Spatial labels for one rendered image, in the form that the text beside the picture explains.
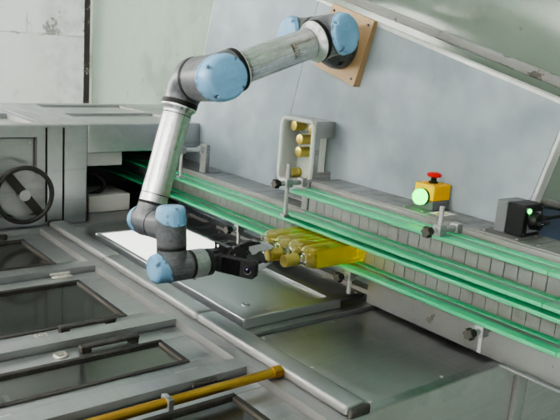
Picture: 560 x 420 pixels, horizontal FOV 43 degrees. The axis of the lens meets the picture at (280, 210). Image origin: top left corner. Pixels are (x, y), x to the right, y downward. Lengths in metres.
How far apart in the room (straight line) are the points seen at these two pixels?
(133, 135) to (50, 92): 2.85
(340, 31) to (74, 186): 1.25
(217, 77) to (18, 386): 0.83
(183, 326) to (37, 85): 3.94
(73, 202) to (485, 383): 1.66
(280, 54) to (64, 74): 3.89
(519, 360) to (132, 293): 1.06
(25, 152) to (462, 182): 1.54
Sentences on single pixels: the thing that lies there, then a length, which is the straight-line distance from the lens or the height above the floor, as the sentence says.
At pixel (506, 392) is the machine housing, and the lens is 1.95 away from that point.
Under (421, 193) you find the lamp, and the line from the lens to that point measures 1.98.
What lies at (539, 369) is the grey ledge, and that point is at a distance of 1.81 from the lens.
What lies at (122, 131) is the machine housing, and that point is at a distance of 2.84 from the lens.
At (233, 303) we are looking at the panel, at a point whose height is 1.27.
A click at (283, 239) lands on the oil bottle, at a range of 2.06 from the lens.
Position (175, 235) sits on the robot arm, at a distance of 1.78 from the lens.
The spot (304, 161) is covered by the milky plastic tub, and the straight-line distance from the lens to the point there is 2.44.
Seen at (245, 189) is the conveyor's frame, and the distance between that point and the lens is 2.54.
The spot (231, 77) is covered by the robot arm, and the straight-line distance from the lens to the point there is 1.80.
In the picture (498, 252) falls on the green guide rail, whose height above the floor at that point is 0.94.
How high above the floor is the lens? 2.35
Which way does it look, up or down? 38 degrees down
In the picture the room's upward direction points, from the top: 96 degrees counter-clockwise
